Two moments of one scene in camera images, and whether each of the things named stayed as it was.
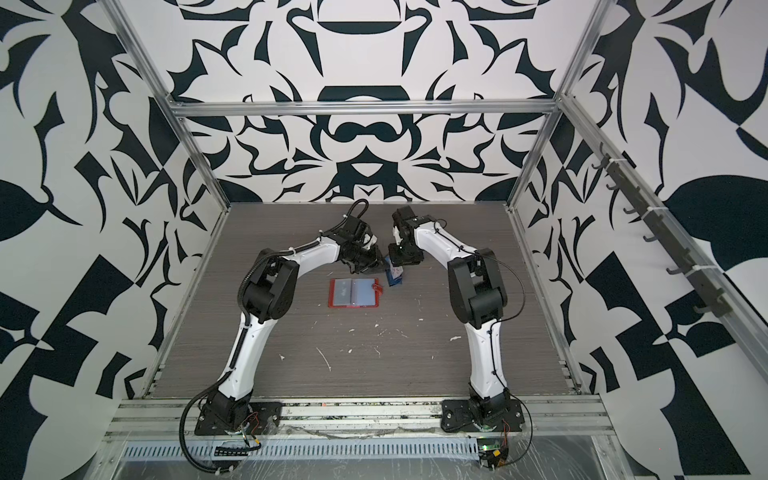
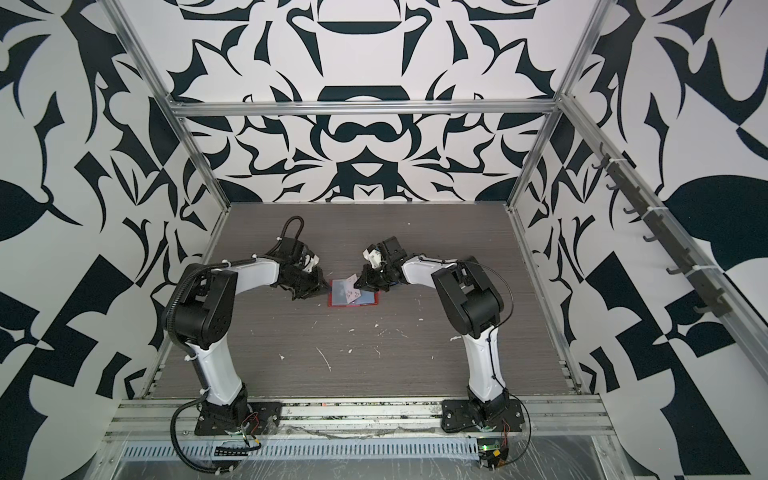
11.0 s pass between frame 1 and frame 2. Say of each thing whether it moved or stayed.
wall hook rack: stayed
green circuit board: stayed
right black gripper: moved
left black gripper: moved
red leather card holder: stayed
